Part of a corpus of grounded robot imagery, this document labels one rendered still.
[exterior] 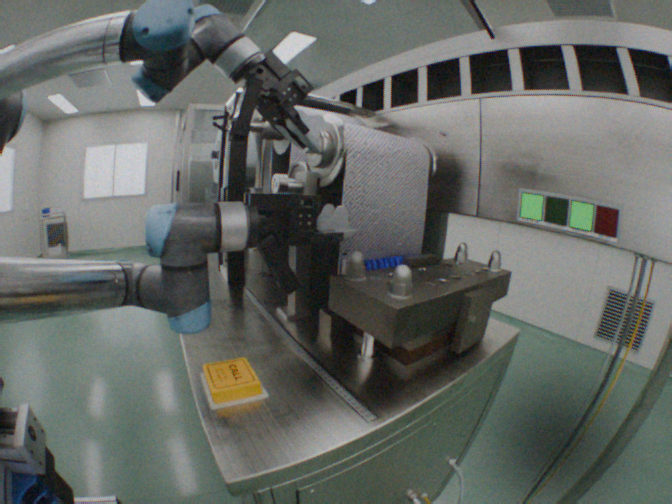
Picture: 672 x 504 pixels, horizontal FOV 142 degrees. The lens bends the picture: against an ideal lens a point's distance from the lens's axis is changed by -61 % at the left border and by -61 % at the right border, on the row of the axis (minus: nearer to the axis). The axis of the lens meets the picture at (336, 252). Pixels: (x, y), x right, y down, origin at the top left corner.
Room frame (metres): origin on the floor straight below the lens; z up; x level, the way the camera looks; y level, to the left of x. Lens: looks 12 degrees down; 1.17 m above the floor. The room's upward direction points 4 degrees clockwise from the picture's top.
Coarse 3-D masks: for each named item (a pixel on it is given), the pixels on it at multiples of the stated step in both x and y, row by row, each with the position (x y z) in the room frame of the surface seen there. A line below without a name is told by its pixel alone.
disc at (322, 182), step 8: (328, 120) 0.55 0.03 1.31; (336, 120) 0.53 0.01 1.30; (344, 128) 0.51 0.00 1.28; (344, 136) 0.51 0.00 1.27; (344, 144) 0.51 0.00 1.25; (344, 152) 0.51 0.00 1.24; (344, 160) 0.51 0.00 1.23; (320, 168) 0.57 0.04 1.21; (336, 168) 0.52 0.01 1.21; (328, 176) 0.54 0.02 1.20; (336, 176) 0.52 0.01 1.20; (320, 184) 0.57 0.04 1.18; (328, 184) 0.54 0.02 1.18
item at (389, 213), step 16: (352, 176) 0.53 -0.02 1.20; (368, 176) 0.55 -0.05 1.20; (352, 192) 0.53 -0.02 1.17; (368, 192) 0.55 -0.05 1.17; (384, 192) 0.57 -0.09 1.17; (400, 192) 0.60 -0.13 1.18; (416, 192) 0.63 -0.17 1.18; (352, 208) 0.53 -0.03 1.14; (368, 208) 0.55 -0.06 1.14; (384, 208) 0.58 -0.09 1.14; (400, 208) 0.60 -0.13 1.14; (416, 208) 0.63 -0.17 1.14; (352, 224) 0.53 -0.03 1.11; (368, 224) 0.55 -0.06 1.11; (384, 224) 0.58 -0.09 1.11; (400, 224) 0.60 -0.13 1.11; (416, 224) 0.63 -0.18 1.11; (352, 240) 0.53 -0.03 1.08; (368, 240) 0.56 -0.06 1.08; (384, 240) 0.58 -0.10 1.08; (400, 240) 0.61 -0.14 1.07; (416, 240) 0.64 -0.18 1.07; (368, 256) 0.56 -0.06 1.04; (384, 256) 0.58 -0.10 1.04
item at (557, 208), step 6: (552, 198) 0.46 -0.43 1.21; (552, 204) 0.46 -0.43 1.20; (558, 204) 0.45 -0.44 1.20; (564, 204) 0.44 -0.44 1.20; (546, 210) 0.47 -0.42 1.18; (552, 210) 0.46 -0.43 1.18; (558, 210) 0.45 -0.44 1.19; (564, 210) 0.43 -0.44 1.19; (546, 216) 0.47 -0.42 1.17; (552, 216) 0.46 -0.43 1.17; (558, 216) 0.44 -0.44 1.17; (564, 216) 0.43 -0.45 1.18; (552, 222) 0.46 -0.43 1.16; (558, 222) 0.44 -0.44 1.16; (564, 222) 0.43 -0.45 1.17
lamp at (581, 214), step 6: (576, 204) 0.41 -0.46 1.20; (582, 204) 0.40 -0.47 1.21; (588, 204) 0.39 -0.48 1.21; (576, 210) 0.41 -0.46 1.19; (582, 210) 0.40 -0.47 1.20; (588, 210) 0.39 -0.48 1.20; (576, 216) 0.41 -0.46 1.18; (582, 216) 0.40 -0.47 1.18; (588, 216) 0.39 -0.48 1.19; (570, 222) 0.42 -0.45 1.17; (576, 222) 0.41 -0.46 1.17; (582, 222) 0.40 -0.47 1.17; (588, 222) 0.39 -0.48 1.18; (582, 228) 0.40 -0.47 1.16; (588, 228) 0.38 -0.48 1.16
